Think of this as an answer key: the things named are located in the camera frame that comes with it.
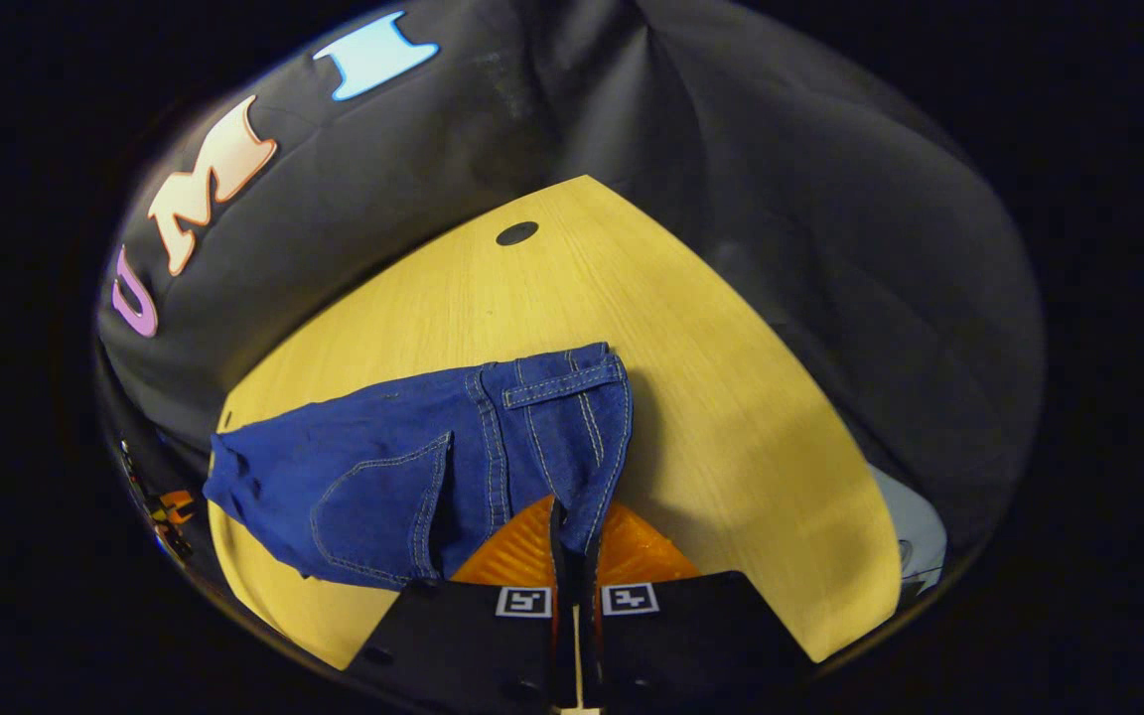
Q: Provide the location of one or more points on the black backdrop cloth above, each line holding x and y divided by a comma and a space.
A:
781, 248

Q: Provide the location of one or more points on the blue denim jeans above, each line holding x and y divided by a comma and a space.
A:
383, 467

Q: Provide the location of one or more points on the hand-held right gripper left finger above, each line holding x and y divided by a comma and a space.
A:
463, 636

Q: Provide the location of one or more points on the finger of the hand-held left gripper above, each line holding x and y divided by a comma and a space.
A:
177, 506

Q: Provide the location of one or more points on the pale grey object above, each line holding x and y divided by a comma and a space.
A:
915, 526

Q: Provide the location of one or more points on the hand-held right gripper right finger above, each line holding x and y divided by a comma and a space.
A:
681, 636

